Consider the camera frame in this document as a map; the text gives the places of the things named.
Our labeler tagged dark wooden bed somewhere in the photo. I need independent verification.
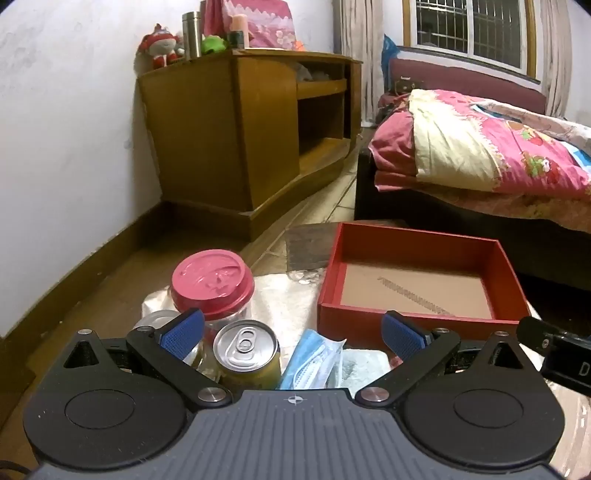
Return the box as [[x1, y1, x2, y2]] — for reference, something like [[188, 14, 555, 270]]
[[355, 58, 591, 291]]

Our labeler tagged red white plush doll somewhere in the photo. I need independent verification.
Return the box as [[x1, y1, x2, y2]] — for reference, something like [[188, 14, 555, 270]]
[[139, 24, 185, 70]]

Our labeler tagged blue face mask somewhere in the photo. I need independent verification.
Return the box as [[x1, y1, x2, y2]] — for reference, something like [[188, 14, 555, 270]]
[[279, 329, 347, 392]]

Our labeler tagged gold drink can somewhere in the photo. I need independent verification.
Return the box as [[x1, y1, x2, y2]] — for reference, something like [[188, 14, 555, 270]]
[[212, 320, 282, 393]]

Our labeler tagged barred window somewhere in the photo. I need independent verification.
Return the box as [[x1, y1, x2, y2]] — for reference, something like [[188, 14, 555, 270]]
[[402, 0, 539, 81]]

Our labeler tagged grey cloth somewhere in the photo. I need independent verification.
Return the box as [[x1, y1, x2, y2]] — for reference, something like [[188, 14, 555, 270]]
[[295, 62, 345, 84]]

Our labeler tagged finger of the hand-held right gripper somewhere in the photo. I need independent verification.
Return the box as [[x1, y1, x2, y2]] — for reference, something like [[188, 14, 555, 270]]
[[516, 316, 561, 354]]

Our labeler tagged plastic jar pink lid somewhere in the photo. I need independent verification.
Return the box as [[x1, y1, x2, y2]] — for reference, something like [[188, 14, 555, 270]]
[[170, 249, 256, 334]]

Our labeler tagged pink printed quilt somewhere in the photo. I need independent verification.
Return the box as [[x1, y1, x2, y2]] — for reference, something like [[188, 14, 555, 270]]
[[368, 89, 591, 232]]

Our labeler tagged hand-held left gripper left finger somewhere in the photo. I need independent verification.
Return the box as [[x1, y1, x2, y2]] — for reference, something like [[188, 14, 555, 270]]
[[62, 308, 234, 409]]

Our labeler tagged beige curtain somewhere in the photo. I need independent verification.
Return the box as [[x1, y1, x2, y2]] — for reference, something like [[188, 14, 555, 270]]
[[339, 0, 386, 125], [536, 0, 578, 118]]

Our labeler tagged wooden cabinet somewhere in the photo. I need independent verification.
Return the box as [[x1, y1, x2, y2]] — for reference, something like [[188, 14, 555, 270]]
[[137, 48, 364, 241]]

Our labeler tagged steel thermos flask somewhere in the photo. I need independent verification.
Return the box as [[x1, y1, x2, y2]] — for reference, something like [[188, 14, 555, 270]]
[[182, 11, 203, 59]]

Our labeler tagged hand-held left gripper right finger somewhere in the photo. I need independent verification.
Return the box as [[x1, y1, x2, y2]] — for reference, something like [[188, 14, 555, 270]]
[[353, 310, 532, 409]]

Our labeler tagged silver drink can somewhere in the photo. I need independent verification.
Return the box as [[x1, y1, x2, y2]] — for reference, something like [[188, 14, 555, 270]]
[[132, 310, 183, 331]]

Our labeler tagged blue bag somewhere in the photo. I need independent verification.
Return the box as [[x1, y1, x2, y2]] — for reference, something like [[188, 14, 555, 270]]
[[382, 34, 398, 90]]

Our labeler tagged red cardboard box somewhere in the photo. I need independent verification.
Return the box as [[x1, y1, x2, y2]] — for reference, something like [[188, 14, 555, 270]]
[[318, 222, 532, 344]]

